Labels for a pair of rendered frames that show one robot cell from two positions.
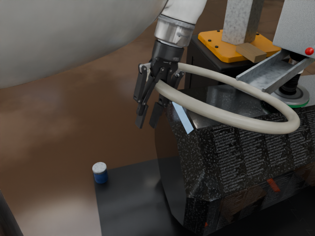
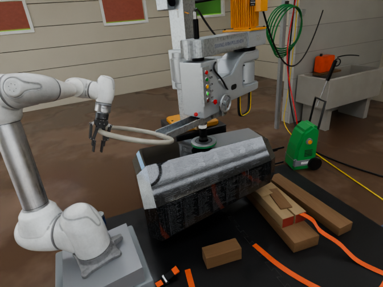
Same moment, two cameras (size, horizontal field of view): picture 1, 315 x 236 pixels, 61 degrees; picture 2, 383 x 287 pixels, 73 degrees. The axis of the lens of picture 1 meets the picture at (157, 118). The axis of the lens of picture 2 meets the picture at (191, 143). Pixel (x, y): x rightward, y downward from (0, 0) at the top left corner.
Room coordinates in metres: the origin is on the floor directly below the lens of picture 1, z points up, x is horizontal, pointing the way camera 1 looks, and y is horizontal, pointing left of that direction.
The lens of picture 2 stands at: (-0.87, -0.46, 1.81)
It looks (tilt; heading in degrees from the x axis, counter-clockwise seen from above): 25 degrees down; 357
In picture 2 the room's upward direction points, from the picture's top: 5 degrees counter-clockwise
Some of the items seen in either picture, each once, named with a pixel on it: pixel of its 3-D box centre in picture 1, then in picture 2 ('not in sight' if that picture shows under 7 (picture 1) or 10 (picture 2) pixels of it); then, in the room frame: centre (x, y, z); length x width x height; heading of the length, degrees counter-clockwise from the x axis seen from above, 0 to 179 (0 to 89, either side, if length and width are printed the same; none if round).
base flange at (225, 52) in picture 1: (237, 42); (191, 119); (2.00, -0.63, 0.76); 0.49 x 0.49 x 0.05; 17
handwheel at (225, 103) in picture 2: not in sight; (221, 102); (1.14, -0.84, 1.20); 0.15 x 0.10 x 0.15; 134
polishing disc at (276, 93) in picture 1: (287, 92); (203, 140); (1.15, -0.67, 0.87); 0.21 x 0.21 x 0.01
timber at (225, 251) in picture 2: not in sight; (221, 253); (0.66, -0.70, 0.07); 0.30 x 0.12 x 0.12; 101
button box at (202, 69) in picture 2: not in sight; (205, 86); (1.02, -0.70, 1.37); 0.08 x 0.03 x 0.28; 134
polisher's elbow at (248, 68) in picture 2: not in sight; (244, 71); (1.60, -1.15, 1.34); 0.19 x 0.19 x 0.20
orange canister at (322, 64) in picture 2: not in sight; (326, 62); (3.46, -3.07, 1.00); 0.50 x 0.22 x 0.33; 111
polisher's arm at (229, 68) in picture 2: not in sight; (229, 81); (1.41, -0.96, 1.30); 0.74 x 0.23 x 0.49; 134
